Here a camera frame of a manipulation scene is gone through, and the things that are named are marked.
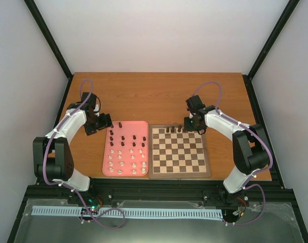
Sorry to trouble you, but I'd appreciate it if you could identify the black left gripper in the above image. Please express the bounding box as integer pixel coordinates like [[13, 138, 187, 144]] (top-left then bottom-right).
[[84, 113, 113, 136]]

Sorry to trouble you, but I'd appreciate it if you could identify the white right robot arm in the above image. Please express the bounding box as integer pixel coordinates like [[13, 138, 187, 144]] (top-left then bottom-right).
[[184, 95, 273, 193]]

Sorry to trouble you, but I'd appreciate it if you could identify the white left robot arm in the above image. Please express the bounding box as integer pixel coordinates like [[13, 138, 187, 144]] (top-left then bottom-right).
[[32, 92, 112, 204]]

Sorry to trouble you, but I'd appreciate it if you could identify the wooden chess board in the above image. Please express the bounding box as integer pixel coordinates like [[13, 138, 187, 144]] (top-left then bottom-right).
[[149, 125, 211, 179]]

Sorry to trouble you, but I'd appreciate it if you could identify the pink plastic tray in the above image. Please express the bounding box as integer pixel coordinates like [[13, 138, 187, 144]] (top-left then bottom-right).
[[102, 121, 149, 177]]

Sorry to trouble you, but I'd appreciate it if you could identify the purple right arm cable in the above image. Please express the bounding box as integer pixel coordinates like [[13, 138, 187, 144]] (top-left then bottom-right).
[[193, 80, 274, 226]]

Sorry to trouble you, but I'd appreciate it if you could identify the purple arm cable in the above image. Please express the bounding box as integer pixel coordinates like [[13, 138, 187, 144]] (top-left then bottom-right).
[[42, 78, 95, 185], [193, 80, 274, 226]]

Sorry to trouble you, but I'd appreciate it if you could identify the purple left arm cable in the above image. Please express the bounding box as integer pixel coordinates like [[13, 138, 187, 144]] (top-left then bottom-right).
[[42, 78, 95, 185]]

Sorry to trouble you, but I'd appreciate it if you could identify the black aluminium frame rail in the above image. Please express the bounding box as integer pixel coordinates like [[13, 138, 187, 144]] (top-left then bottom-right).
[[24, 177, 295, 211]]

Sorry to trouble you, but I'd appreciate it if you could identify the light blue cable duct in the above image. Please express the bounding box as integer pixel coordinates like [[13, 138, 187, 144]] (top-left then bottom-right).
[[31, 206, 223, 221]]

